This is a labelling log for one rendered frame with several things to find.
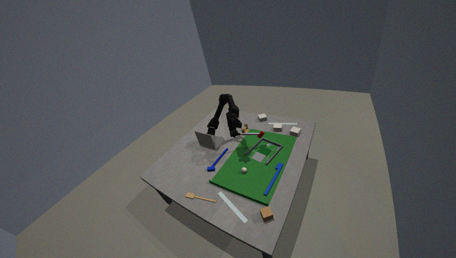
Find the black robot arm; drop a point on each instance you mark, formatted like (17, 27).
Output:
(232, 116)

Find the tan cube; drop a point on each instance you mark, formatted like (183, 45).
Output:
(266, 214)

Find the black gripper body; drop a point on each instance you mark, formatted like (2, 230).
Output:
(233, 132)

